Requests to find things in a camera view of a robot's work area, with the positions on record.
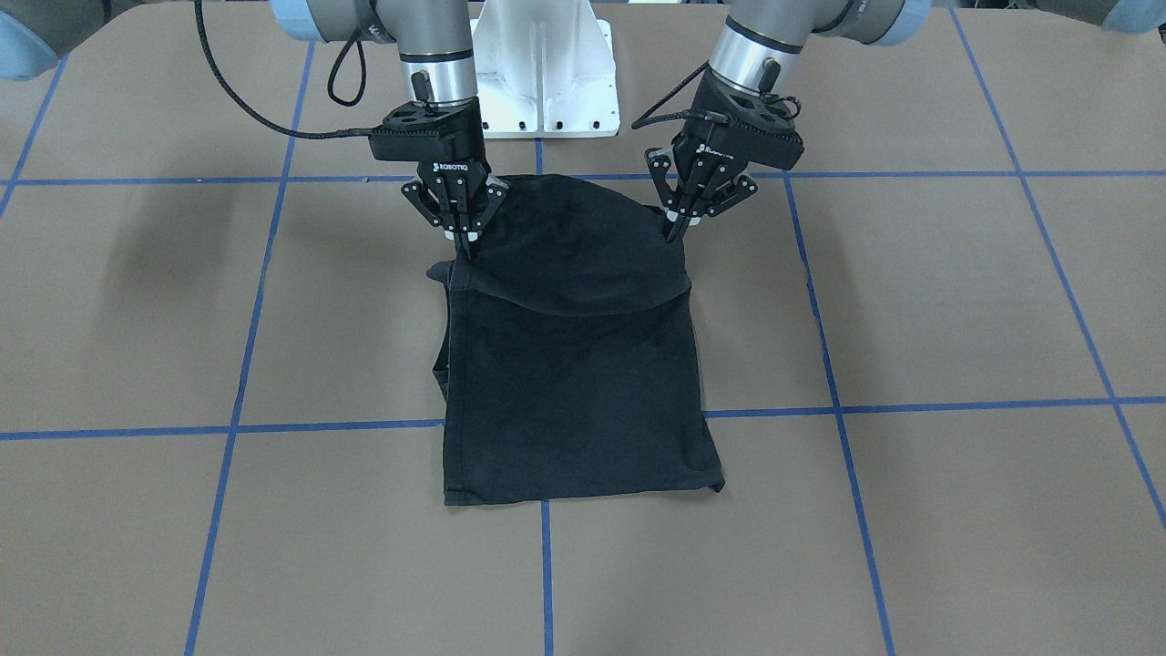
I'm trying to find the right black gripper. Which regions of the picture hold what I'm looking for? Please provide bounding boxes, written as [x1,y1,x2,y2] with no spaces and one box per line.
[401,97,511,259]

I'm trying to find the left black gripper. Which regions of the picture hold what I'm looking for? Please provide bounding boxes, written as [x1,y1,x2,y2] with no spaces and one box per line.
[644,70,803,242]

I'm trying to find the black graphic t-shirt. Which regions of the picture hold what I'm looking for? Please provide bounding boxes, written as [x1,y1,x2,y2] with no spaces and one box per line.
[428,175,724,507]

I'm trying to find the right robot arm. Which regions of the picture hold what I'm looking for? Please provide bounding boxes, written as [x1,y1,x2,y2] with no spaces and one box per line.
[1,1,510,259]

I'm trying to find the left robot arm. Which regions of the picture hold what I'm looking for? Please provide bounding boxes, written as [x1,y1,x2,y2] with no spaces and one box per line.
[632,1,933,241]

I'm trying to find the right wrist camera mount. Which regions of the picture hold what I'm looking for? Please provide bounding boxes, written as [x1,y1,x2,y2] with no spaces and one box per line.
[368,103,455,162]

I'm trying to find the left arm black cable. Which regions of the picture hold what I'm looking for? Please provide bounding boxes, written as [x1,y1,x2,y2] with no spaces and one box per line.
[630,62,721,131]

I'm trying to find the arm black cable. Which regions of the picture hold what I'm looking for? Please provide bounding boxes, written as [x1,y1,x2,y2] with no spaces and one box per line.
[194,0,384,140]
[630,62,721,131]

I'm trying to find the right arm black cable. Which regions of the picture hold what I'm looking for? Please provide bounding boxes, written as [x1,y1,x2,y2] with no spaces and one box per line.
[194,0,384,140]

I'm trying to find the white pedestal column base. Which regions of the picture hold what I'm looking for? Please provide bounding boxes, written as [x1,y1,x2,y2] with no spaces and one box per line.
[471,1,620,137]

